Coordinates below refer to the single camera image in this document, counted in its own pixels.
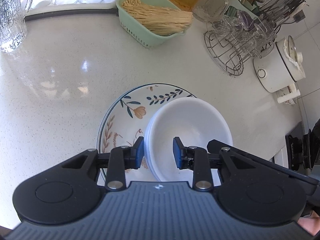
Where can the hanging kitchen utensils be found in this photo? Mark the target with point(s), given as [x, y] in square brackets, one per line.
[282, 7]

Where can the round textured glass jug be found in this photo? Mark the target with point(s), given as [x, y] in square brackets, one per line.
[212, 7]

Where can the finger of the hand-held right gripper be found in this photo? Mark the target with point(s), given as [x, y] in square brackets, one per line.
[213, 146]

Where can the black gas stove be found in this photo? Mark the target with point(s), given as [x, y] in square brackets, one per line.
[295, 150]

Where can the green plastic basket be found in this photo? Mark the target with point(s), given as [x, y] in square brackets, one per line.
[140, 35]

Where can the floral ceramic mug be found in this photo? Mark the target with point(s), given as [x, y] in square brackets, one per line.
[287, 100]

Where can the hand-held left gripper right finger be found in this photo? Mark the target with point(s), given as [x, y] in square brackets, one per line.
[178, 153]

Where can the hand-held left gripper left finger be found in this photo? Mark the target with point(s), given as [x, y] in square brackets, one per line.
[138, 153]

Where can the white plate pink flower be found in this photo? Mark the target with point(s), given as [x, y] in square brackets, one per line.
[98, 140]

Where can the black dish rack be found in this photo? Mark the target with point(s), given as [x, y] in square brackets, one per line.
[75, 12]

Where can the white electric cooker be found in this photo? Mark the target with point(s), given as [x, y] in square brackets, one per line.
[275, 77]

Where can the person's right hand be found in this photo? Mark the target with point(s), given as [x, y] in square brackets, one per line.
[308, 226]

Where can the tall textured glass pitcher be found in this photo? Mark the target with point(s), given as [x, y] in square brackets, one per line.
[12, 25]

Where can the set of glass cups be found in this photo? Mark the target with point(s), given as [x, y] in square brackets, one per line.
[240, 27]

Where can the white ceramic bowl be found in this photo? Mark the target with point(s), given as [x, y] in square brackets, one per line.
[190, 120]

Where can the dried noodles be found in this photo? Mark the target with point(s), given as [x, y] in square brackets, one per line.
[160, 20]

